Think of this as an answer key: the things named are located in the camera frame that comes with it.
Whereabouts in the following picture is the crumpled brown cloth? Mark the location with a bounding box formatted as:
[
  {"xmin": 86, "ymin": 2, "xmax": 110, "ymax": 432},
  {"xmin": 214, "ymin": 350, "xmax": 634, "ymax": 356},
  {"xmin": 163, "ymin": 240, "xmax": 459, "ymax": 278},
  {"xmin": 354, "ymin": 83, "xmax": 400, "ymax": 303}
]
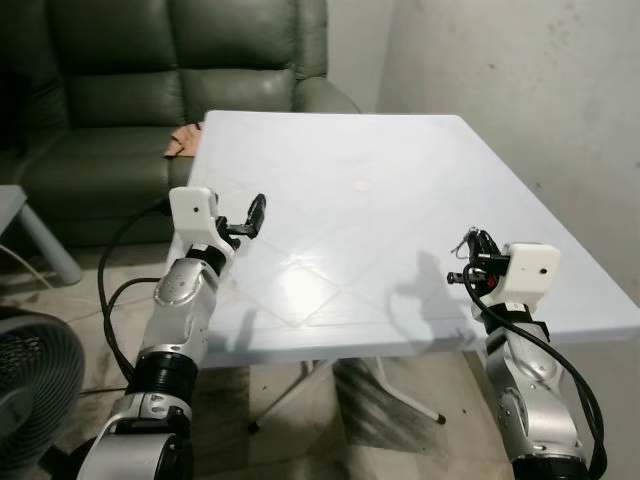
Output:
[{"xmin": 164, "ymin": 123, "xmax": 206, "ymax": 160}]

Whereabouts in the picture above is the white plastic folding table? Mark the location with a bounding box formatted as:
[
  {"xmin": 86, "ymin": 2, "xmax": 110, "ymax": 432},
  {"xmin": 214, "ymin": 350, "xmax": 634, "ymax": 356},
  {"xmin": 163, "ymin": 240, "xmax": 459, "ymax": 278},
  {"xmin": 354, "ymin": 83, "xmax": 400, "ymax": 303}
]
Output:
[{"xmin": 184, "ymin": 110, "xmax": 640, "ymax": 434}]

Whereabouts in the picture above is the dark green leather sofa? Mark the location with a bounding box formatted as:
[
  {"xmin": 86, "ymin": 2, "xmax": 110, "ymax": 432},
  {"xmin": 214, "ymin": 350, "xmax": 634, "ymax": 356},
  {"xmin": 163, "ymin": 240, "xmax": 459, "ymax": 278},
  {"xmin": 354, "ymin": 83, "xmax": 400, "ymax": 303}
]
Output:
[{"xmin": 0, "ymin": 0, "xmax": 362, "ymax": 248}]

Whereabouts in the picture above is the small grey side table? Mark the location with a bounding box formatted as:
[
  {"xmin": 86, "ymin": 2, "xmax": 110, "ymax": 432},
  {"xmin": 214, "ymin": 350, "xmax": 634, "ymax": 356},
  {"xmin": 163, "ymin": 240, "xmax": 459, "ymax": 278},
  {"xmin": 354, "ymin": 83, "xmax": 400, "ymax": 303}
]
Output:
[{"xmin": 0, "ymin": 184, "xmax": 84, "ymax": 287}]

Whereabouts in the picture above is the black round floor fan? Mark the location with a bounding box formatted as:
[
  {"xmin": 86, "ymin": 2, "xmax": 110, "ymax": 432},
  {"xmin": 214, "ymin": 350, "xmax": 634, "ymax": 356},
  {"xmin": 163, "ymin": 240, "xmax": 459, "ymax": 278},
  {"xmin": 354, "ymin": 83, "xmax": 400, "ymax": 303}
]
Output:
[{"xmin": 0, "ymin": 305, "xmax": 89, "ymax": 477}]

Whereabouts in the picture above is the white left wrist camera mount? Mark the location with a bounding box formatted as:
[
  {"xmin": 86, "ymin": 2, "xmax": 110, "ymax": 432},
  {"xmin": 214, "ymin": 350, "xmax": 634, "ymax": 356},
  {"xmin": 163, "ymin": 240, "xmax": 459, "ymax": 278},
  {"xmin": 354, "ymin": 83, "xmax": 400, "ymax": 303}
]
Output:
[{"xmin": 167, "ymin": 186, "xmax": 241, "ymax": 263}]

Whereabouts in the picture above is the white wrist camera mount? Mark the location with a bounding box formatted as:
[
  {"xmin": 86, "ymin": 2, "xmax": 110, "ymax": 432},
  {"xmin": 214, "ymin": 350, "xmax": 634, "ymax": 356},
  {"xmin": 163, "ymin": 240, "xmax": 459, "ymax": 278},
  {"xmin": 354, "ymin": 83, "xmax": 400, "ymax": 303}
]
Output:
[
  {"xmin": 482, "ymin": 242, "xmax": 560, "ymax": 309},
  {"xmin": 167, "ymin": 186, "xmax": 241, "ymax": 263}
]

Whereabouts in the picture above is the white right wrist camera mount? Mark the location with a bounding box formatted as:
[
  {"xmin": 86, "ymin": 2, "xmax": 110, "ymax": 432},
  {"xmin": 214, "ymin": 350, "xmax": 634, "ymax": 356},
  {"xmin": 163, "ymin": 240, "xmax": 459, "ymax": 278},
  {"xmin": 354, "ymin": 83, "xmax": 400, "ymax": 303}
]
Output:
[{"xmin": 482, "ymin": 242, "xmax": 560, "ymax": 309}]

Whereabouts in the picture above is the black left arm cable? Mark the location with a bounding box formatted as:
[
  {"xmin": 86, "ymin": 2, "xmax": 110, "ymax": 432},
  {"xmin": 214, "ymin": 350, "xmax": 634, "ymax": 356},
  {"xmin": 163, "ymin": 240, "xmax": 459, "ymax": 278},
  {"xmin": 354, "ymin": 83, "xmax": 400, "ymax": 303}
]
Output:
[{"xmin": 97, "ymin": 198, "xmax": 177, "ymax": 387}]

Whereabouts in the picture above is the thin white floor cable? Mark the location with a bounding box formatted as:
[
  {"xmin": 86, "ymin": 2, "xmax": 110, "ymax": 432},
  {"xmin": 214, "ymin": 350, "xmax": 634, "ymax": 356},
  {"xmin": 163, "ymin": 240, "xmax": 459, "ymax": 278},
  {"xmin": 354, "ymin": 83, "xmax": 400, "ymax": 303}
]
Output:
[{"xmin": 0, "ymin": 244, "xmax": 59, "ymax": 292}]

